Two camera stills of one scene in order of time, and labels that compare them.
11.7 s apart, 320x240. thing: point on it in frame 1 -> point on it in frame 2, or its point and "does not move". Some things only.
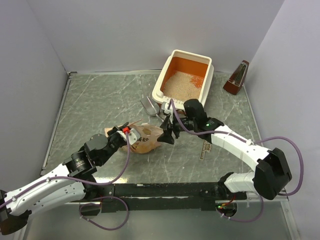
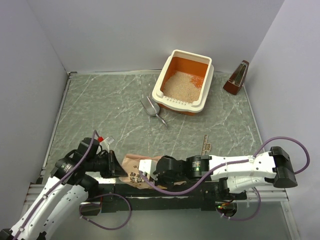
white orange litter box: (185, 76) does not move
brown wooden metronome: (234, 84) does not move
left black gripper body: (115, 138) -> (100, 163)
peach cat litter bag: (149, 139) -> (131, 164)
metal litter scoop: (151, 106) does not move
